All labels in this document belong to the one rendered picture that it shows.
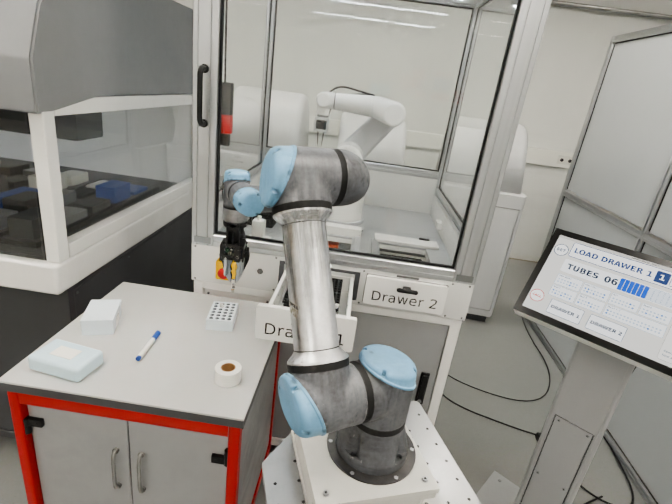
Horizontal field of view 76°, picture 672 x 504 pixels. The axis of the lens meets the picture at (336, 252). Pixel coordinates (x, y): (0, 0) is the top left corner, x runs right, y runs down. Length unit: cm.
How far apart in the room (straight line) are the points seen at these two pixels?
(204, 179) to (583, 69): 406
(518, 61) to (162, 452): 148
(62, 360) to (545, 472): 155
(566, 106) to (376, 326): 369
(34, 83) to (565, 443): 192
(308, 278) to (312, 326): 9
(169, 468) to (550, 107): 441
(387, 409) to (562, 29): 438
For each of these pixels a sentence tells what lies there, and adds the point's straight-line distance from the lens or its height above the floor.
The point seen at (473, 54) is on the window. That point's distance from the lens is 145.
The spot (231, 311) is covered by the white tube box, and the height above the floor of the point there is 80.
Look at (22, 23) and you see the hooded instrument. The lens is 150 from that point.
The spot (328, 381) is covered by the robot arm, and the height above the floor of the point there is 106.
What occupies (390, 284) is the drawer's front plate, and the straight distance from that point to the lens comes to 153.
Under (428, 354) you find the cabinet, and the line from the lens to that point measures 173.
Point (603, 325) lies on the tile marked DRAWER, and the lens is 144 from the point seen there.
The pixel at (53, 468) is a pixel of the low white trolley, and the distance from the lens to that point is 155.
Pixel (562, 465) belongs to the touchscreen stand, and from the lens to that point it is 178.
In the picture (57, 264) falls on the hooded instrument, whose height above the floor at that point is 90.
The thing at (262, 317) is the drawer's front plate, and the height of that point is 89.
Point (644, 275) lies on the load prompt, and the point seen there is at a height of 115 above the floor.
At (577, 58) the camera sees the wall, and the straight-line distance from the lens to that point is 493.
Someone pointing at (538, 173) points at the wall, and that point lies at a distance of 493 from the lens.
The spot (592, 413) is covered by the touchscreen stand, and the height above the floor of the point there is 69.
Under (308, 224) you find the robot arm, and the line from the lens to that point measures 79.
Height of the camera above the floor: 154
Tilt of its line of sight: 21 degrees down
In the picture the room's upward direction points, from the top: 8 degrees clockwise
